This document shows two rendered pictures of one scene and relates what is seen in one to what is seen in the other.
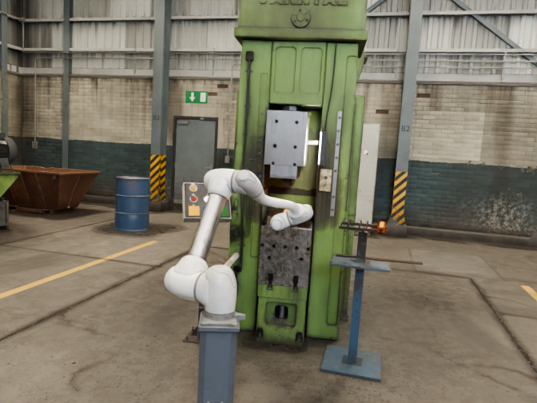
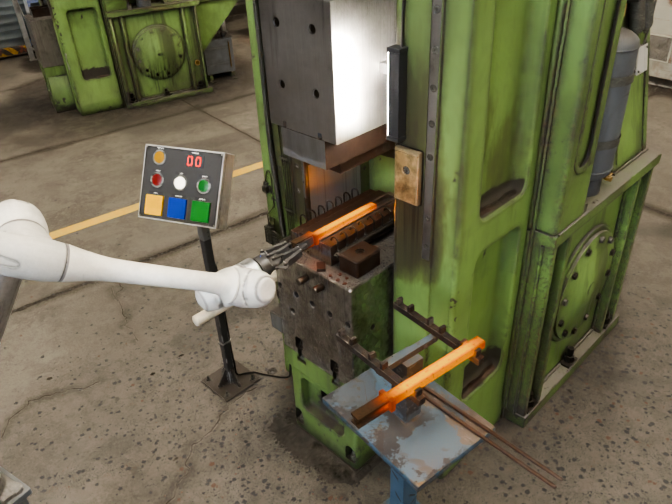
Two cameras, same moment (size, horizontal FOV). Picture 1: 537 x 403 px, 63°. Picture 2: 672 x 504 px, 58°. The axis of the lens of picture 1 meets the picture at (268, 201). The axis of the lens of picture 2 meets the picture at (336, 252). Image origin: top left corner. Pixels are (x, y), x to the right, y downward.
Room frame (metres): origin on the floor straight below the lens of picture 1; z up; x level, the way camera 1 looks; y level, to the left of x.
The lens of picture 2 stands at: (1.97, -1.28, 2.06)
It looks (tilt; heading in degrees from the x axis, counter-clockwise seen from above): 33 degrees down; 39
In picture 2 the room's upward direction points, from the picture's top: 3 degrees counter-clockwise
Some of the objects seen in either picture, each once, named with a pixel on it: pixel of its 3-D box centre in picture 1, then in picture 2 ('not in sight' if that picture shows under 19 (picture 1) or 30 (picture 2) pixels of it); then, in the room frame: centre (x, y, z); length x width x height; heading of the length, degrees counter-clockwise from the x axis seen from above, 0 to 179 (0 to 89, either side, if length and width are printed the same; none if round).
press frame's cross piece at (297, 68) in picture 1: (299, 77); not in sight; (3.64, -0.19, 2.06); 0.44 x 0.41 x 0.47; 173
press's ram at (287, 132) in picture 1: (293, 139); (356, 55); (3.49, -0.16, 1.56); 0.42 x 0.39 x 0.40; 173
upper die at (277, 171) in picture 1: (285, 170); (349, 128); (3.49, -0.12, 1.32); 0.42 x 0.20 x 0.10; 173
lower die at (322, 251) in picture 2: (283, 216); (352, 222); (3.49, -0.12, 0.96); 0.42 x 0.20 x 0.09; 173
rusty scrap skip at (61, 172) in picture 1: (41, 189); not in sight; (8.84, 4.58, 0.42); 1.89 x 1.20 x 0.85; 76
